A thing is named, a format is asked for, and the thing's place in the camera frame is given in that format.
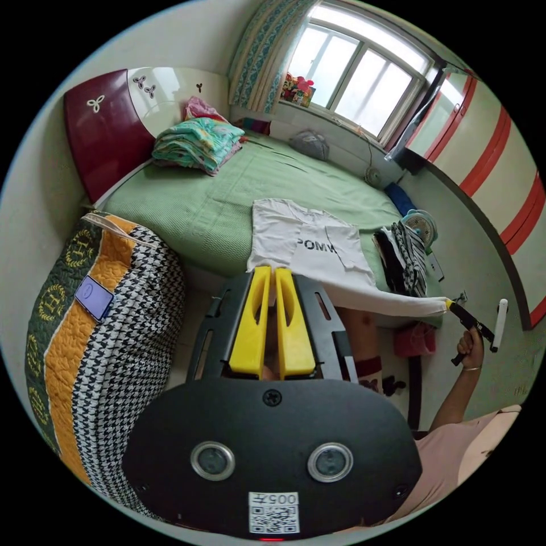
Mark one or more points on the window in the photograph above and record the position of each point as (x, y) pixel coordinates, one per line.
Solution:
(362, 68)

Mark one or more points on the person's right forearm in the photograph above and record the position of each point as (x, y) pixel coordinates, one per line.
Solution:
(458, 394)

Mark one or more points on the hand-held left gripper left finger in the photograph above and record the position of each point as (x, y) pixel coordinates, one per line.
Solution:
(249, 328)

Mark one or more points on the pile of clothes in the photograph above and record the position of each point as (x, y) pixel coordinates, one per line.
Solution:
(405, 260)

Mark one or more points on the grey bag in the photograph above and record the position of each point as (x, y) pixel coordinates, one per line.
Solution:
(310, 144)

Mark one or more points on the large quilted storage bag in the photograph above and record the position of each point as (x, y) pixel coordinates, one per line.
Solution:
(111, 350)

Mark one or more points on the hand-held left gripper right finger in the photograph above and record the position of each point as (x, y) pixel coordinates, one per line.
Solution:
(294, 332)

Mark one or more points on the white cupboard with red stripes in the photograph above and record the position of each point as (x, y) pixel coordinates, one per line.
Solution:
(482, 145)

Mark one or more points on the white t-shirt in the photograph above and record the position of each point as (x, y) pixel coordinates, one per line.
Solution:
(313, 251)

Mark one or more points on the colourful toy box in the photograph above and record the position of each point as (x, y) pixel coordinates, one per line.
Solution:
(299, 89)

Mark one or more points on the pink cloth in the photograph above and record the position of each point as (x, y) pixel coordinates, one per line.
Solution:
(413, 339)

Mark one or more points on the blue bag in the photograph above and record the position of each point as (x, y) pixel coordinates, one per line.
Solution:
(396, 197)

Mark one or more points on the person's body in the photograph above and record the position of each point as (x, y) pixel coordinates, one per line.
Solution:
(456, 452)

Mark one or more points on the person's right hand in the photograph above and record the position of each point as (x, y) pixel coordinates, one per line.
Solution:
(472, 347)

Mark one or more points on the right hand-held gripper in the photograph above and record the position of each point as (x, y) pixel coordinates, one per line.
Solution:
(469, 321)

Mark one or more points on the pink pillow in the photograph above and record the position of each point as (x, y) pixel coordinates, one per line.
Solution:
(198, 108)

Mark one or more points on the turquoise table fan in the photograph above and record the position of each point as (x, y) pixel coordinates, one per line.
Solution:
(420, 226)

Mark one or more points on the small white fan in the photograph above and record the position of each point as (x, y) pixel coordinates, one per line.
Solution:
(373, 177)

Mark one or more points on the bed with green mat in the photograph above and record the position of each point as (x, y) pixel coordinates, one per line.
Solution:
(222, 200)

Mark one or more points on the folded floral quilt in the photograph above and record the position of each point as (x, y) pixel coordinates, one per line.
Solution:
(194, 143)

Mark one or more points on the purple smartphone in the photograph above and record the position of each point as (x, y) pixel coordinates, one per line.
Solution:
(94, 297)

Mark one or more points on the patterned curtain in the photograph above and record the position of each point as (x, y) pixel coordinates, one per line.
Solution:
(264, 55)

